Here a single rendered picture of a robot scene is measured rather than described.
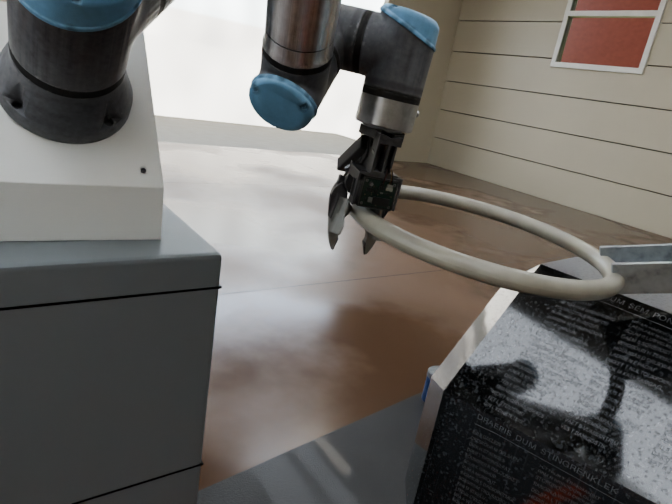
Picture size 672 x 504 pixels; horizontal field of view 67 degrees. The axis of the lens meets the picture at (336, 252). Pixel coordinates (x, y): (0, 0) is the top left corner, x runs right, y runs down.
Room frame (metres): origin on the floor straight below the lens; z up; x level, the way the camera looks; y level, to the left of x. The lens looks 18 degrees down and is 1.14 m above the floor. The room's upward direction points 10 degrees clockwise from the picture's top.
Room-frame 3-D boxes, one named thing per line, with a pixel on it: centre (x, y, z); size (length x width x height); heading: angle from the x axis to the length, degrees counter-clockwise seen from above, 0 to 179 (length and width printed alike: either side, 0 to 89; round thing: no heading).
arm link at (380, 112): (0.81, -0.04, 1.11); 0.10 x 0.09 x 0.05; 105
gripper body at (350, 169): (0.81, -0.04, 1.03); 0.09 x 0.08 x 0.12; 15
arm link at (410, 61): (0.81, -0.04, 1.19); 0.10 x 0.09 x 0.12; 80
